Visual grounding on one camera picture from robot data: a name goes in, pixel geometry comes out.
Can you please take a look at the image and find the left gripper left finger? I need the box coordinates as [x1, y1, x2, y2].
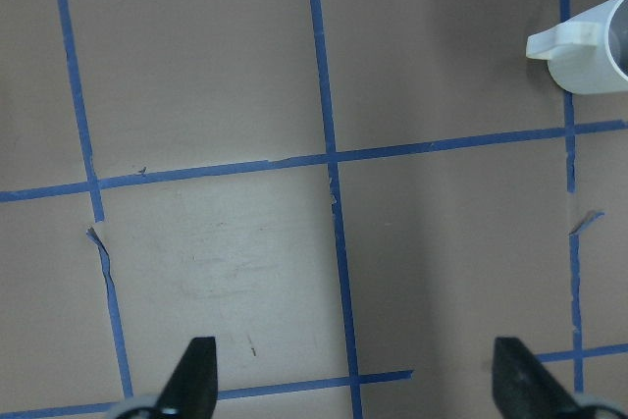
[154, 337, 218, 419]

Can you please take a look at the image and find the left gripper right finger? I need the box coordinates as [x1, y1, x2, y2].
[493, 337, 579, 419]

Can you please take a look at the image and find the white grey-lined mug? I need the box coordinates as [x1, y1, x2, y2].
[526, 0, 627, 95]

